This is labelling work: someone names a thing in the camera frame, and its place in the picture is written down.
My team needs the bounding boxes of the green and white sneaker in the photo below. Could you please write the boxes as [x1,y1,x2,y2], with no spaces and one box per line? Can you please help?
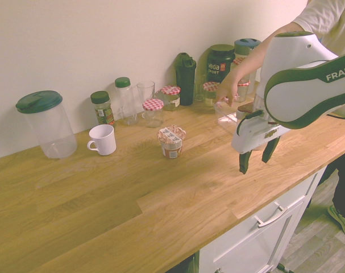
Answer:
[327,204,345,243]

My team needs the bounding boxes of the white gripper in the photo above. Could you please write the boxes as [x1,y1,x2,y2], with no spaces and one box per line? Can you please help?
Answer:
[231,111,291,174]

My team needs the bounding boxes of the person's bare forearm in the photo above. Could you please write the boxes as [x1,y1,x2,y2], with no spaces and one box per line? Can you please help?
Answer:
[230,22,305,86]

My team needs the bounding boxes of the white drawer handle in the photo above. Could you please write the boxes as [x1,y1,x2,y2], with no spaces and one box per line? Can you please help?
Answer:
[252,202,288,229]

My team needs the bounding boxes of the person's beige t-shirt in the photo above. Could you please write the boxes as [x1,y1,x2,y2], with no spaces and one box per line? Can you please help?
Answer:
[292,0,345,57]

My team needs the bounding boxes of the Quaker cereal cup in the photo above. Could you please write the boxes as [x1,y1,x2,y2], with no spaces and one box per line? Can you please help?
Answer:
[156,124,188,159]

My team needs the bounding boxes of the brown-lidded white jar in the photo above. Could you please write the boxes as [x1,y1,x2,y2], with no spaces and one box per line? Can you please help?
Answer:
[236,104,256,121]

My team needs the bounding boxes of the taped checkered lid glass jar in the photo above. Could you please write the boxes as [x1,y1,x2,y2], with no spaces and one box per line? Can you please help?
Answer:
[202,81,221,107]

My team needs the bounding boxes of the white kitchen cabinet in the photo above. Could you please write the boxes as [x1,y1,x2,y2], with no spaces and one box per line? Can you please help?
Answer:
[198,166,329,273]

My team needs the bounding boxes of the blue-lidded clear pitcher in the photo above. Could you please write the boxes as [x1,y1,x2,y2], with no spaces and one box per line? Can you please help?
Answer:
[234,38,263,97]

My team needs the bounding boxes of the large clear green-lidded container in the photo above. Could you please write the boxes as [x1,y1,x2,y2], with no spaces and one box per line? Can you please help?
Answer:
[15,90,78,159]

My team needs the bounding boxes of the clear plastic rectangular container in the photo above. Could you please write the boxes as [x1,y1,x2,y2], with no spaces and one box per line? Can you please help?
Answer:
[213,97,242,135]

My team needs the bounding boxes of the small clear glass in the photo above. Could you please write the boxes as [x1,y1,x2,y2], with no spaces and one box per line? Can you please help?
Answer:
[193,73,207,102]

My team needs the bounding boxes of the person's dark trousers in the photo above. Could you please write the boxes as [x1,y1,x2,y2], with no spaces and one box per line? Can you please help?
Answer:
[321,147,345,218]

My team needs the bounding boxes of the yellow-labelled jar checkered lid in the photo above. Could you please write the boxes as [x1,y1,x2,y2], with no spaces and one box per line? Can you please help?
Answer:
[160,85,182,112]

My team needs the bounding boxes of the dark Vega Sport tub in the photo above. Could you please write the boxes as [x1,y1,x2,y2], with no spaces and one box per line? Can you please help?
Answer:
[205,44,236,86]

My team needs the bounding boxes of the tall clear drinking glass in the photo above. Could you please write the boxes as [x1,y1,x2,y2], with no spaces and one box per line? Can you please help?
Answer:
[136,81,156,114]

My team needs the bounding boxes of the person's bare hand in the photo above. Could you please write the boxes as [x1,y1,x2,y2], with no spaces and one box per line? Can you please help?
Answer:
[214,76,240,107]

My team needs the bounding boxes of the empty glass jar checkered lid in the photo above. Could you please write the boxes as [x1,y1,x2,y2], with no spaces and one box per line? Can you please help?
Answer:
[142,98,165,129]

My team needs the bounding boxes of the slim clear green-capped bottle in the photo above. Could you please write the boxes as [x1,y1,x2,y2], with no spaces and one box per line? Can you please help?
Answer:
[114,77,139,126]

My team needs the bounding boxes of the white ceramic mug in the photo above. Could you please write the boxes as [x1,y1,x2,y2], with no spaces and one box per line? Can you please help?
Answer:
[86,124,117,156]

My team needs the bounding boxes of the dark-lidded spice jar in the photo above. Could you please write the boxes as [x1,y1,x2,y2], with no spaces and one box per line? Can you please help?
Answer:
[90,90,117,128]

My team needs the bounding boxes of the dark shaker bottle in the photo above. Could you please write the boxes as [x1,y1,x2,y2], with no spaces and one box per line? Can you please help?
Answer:
[173,52,197,106]

